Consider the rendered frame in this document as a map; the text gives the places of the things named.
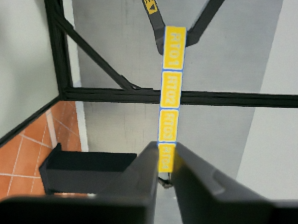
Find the yellow label strip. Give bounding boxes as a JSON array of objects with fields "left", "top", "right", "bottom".
[{"left": 157, "top": 27, "right": 187, "bottom": 172}]

